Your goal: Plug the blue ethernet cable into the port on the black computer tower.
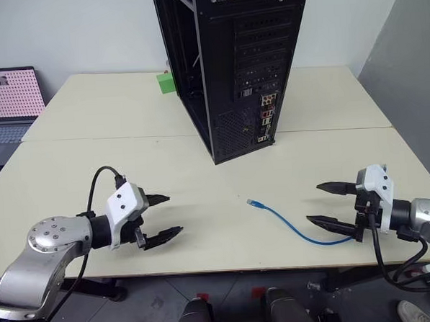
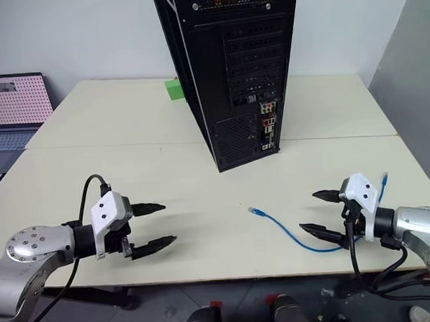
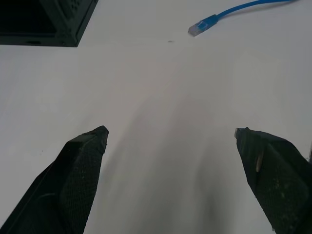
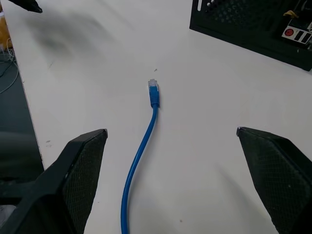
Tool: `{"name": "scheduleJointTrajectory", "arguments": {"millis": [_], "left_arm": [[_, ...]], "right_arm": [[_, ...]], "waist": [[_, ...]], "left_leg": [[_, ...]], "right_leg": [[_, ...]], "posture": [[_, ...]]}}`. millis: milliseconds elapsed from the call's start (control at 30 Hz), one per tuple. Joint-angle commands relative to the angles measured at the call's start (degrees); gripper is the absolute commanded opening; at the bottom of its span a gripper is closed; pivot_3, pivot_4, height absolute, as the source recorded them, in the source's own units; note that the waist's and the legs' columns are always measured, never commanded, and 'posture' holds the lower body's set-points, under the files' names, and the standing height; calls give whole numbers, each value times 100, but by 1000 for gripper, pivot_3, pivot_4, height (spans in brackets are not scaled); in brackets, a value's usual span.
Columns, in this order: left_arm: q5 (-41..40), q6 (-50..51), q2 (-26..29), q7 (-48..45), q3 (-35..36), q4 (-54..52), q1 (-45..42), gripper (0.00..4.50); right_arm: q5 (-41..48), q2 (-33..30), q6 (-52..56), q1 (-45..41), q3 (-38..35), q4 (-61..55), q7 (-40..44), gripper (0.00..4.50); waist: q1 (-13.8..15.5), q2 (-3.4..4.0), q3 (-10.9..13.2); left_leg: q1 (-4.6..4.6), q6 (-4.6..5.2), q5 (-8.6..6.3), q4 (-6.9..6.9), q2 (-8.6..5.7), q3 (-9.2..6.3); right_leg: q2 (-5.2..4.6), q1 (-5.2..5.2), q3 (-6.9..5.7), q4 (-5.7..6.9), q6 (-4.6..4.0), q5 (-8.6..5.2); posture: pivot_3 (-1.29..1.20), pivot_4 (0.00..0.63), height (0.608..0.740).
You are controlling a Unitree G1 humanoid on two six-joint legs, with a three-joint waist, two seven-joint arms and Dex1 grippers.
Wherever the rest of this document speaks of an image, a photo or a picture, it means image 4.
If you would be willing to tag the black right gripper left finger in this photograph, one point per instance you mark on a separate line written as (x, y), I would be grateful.
(61, 185)

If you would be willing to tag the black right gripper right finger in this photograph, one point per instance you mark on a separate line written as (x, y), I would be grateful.
(275, 170)

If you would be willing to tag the black power supply box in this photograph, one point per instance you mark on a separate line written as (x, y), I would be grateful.
(246, 22)

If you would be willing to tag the yellow-brown object on floor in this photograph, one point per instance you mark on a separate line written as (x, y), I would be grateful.
(3, 30)

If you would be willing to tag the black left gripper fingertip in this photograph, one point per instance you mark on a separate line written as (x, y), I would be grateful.
(29, 5)

